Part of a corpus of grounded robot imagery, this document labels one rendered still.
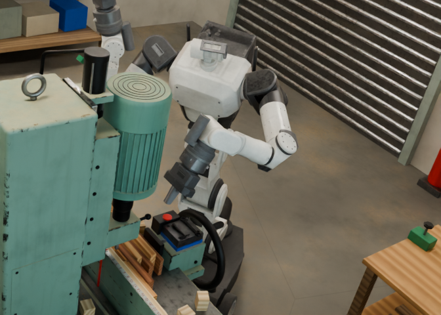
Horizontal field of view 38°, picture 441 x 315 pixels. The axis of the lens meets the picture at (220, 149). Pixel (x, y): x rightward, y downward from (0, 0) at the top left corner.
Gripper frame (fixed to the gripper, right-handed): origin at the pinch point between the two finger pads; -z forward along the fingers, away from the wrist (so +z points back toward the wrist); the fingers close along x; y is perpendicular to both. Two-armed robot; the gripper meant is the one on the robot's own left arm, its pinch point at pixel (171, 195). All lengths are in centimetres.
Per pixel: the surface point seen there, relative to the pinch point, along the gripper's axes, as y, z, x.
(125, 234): 11.3, -15.0, -2.6
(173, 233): -4.3, -9.8, -5.4
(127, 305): 7.2, -31.0, -14.6
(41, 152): 59, 5, -10
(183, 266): -11.4, -17.7, -10.5
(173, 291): -3.2, -22.0, -18.1
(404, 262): -133, 10, -25
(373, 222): -230, 4, 38
